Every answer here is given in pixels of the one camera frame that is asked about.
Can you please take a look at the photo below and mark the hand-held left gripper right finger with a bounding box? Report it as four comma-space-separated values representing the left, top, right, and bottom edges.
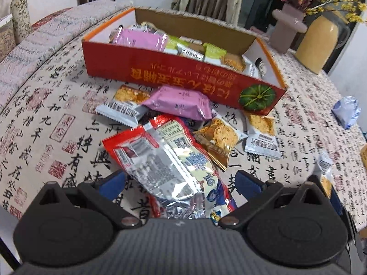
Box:
218, 170, 329, 230

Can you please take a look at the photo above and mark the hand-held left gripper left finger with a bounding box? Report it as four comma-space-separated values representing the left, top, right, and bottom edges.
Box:
37, 170, 142, 230

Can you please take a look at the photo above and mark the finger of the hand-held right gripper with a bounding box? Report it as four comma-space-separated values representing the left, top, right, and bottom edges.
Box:
331, 196, 358, 241

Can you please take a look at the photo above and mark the gold floss cake packet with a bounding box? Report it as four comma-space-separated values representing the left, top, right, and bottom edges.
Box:
221, 54, 247, 73
193, 116, 249, 171

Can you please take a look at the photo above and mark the large red silver snack bag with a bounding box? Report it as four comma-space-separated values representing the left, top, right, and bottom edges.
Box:
103, 115, 239, 221

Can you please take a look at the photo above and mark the purple snack packet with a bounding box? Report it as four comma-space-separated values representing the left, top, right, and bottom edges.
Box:
142, 85, 213, 121
112, 29, 168, 52

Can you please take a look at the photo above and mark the orange cardboard box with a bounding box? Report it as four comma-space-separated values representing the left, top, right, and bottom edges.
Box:
82, 7, 287, 112

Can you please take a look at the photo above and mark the blue white plastic bag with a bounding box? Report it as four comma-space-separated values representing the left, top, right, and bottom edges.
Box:
333, 96, 362, 129

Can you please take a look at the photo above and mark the yellow thermos jug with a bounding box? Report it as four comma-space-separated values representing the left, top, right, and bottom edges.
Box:
295, 11, 351, 75

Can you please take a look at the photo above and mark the pale pink ceramic vase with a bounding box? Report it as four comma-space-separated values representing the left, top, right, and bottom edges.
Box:
271, 3, 308, 53

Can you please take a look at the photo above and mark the red patterned cloth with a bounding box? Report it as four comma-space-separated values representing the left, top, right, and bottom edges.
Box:
31, 8, 72, 30

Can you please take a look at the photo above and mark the clear container white lid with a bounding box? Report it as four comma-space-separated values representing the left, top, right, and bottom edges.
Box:
0, 14, 16, 62

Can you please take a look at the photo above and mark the slatted wooden chair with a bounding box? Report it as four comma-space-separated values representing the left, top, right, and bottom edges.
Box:
192, 0, 230, 21

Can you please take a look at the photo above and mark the floral patterned vase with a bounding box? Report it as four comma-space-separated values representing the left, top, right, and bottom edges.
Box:
10, 0, 32, 44

